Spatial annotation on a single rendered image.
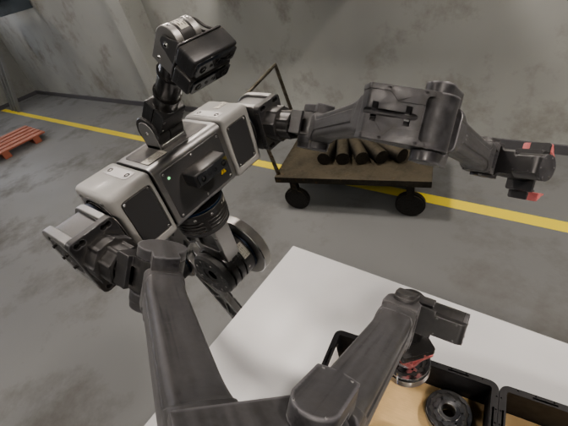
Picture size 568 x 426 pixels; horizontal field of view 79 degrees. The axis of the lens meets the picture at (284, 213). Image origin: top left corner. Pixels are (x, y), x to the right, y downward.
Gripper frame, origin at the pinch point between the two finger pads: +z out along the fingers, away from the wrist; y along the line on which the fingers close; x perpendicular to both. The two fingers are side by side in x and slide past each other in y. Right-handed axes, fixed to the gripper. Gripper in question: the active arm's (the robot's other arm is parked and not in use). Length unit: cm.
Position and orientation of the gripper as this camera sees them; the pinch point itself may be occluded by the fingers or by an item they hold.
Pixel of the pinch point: (406, 354)
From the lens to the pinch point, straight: 86.7
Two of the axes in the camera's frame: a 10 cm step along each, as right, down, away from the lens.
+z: 1.8, 7.7, 6.2
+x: -9.7, 2.5, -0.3
